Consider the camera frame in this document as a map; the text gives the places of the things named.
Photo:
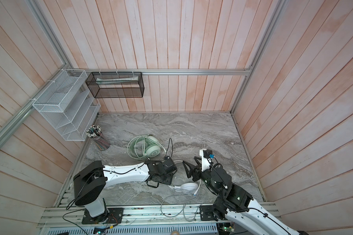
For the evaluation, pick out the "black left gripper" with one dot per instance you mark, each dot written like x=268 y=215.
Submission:
x=168 y=181

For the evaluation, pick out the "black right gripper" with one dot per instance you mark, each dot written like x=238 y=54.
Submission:
x=199 y=168

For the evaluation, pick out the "white headphones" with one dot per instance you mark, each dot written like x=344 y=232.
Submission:
x=187 y=188

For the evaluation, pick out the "mint green headphones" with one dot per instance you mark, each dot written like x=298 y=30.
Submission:
x=143 y=147

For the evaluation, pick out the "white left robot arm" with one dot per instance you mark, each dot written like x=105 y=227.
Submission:
x=89 y=182

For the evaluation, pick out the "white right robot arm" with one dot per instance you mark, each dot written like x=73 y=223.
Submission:
x=233 y=203

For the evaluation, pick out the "clear cup of pencils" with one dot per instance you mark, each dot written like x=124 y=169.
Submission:
x=94 y=132

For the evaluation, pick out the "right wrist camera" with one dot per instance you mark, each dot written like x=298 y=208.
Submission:
x=206 y=158

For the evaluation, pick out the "black wire mesh basket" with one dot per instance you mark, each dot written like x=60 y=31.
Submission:
x=117 y=84

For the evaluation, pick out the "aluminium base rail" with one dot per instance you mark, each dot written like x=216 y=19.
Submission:
x=132 y=215

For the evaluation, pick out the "aluminium wall rail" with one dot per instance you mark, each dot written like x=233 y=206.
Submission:
x=18 y=119
x=177 y=71

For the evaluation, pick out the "white wire mesh shelf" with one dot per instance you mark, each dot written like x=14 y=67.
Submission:
x=67 y=106

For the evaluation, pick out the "aluminium left wall rail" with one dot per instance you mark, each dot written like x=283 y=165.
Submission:
x=18 y=119

